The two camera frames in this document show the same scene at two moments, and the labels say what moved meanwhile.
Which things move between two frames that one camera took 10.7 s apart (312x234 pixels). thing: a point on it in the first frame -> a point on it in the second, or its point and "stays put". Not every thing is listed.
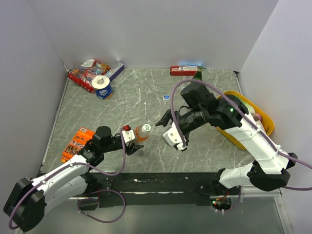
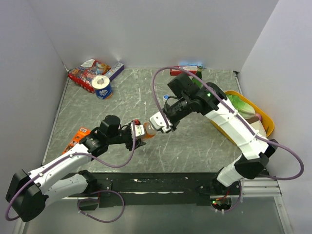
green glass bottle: x=198 y=74 stays put
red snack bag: x=83 y=76 stays put
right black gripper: x=165 y=118 -> x=174 y=123
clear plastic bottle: x=165 y=98 stays put
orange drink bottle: x=140 y=136 -> x=149 y=132
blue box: x=191 y=64 stays put
